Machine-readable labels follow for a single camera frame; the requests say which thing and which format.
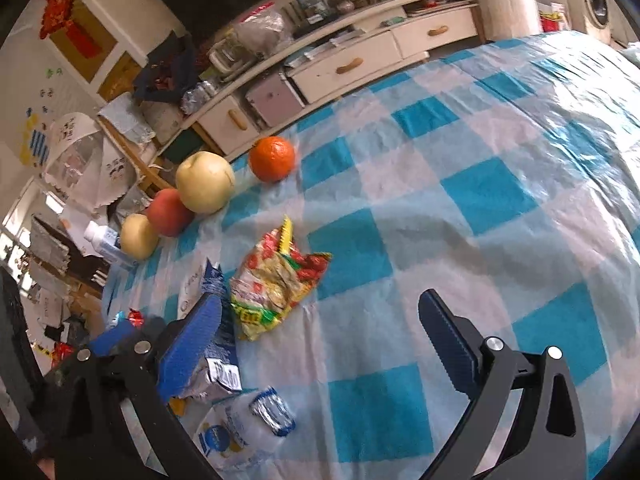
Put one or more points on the blue checked plastic tablecloth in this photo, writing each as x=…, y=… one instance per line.
x=450, y=210

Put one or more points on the white electric kettle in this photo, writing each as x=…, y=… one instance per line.
x=230, y=57

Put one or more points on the clear plastic bag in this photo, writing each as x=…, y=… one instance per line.
x=262, y=27

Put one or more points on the dark chair with grey cover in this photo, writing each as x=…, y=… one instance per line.
x=55, y=255

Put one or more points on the cream television cabinet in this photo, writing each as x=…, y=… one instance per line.
x=350, y=67

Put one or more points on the red wrapper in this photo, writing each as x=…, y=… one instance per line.
x=135, y=316

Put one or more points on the white mesh food cover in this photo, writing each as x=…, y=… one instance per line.
x=80, y=155

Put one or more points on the large yellow pear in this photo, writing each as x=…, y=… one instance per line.
x=205, y=182

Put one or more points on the small yellow pear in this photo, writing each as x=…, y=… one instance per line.
x=139, y=237

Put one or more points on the red apple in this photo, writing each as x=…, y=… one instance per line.
x=170, y=212

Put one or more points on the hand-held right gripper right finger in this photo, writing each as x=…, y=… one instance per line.
x=446, y=342

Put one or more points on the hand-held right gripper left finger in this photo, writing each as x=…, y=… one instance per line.
x=190, y=352

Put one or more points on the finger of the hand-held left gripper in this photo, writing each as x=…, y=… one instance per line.
x=112, y=336

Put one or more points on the white plastic bottle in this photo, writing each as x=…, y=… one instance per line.
x=107, y=246

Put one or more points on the orange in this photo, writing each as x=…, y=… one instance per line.
x=272, y=159

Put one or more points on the white and blue snack wrapper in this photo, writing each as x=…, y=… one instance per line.
x=220, y=310

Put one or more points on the green yellow snack wrapper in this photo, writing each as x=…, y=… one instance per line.
x=275, y=280

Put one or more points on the coloured wall stickers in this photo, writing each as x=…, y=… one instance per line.
x=37, y=130

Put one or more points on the green waste bin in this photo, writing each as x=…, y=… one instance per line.
x=181, y=149

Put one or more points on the row of small bottles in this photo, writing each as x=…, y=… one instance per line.
x=199, y=95

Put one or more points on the wooden chair with towel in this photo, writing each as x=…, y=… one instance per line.
x=127, y=130

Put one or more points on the red knot wall ornament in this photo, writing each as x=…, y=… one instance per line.
x=65, y=15

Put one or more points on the silver metal case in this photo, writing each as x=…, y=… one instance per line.
x=275, y=99

